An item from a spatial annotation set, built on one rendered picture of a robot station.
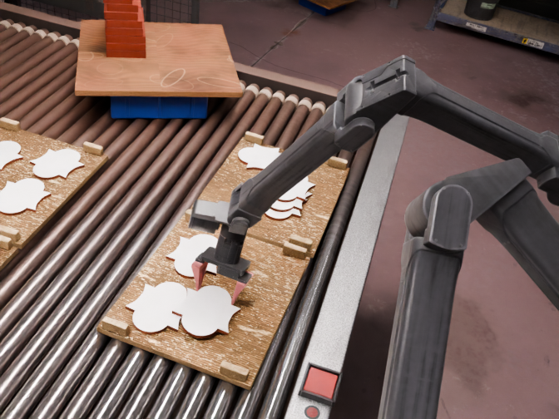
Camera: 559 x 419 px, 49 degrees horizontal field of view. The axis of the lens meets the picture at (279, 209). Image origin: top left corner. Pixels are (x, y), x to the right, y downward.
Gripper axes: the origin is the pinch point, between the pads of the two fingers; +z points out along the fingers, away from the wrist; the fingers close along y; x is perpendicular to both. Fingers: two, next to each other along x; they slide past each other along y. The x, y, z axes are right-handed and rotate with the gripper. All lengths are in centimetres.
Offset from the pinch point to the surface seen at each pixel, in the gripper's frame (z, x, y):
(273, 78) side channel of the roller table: -37, 97, -21
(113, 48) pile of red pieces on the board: -35, 64, -67
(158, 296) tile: 3.1, -4.6, -11.4
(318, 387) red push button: 5.6, -11.6, 28.1
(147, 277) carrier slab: 2.4, 0.5, -16.6
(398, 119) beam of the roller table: -37, 99, 25
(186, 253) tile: -2.4, 9.2, -11.5
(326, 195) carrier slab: -17, 46, 14
